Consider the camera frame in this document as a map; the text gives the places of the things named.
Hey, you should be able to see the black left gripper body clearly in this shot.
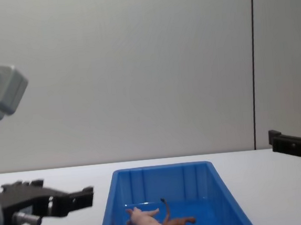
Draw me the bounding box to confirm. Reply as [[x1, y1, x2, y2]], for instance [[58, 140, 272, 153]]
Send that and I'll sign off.
[[0, 184, 71, 225]]

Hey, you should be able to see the pink toy pig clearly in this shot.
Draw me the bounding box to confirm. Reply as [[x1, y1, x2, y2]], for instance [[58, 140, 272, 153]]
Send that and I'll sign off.
[[124, 204, 164, 225]]

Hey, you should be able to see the brown toy lion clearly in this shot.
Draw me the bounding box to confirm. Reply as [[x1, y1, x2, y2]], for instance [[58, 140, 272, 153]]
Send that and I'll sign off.
[[159, 195, 197, 225]]

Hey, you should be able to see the blue plastic bin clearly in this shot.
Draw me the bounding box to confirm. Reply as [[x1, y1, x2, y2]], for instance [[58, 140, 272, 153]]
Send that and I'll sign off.
[[91, 157, 255, 225]]

